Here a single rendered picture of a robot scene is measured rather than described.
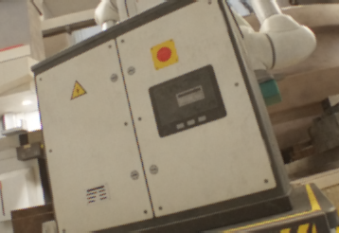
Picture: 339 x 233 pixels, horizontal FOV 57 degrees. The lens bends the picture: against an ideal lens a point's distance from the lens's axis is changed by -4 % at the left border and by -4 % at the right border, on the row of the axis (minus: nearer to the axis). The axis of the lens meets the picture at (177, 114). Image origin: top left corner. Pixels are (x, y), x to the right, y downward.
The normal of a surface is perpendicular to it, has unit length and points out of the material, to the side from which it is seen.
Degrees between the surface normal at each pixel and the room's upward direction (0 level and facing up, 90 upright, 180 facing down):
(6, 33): 90
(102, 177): 90
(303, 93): 90
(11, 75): 90
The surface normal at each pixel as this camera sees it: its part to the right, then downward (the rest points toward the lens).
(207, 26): -0.36, -0.15
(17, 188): 0.01, -0.26
